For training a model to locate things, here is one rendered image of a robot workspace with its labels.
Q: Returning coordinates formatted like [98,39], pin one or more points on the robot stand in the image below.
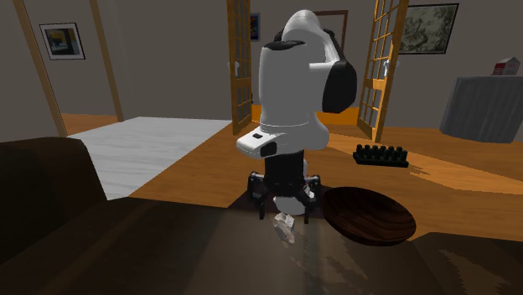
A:
[244,201]

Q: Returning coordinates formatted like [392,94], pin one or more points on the grey draped table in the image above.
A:
[482,108]

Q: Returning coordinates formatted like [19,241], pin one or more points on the white rug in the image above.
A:
[143,147]

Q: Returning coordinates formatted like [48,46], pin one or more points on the white framed wall picture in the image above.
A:
[62,41]

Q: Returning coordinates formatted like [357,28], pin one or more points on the grey crumpled lump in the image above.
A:
[284,228]

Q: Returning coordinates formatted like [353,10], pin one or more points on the black framed grey wall picture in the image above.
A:
[427,28]

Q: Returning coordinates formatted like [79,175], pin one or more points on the small blue wall picture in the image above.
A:
[255,26]

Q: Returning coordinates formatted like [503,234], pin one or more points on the dark brown wooden bowl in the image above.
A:
[367,216]

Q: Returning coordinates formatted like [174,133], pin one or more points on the wooden door frame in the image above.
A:
[43,81]

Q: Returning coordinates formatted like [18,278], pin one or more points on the dark brown sofa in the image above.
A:
[122,253]

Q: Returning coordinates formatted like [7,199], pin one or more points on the black ribbed block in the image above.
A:
[381,157]

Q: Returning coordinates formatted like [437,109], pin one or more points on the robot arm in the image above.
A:
[286,81]

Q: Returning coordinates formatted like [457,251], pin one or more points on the wooden glazed door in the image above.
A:
[378,85]
[235,94]

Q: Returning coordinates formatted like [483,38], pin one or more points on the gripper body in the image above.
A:
[284,173]

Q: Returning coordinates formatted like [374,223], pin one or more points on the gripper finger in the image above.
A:
[312,188]
[254,182]

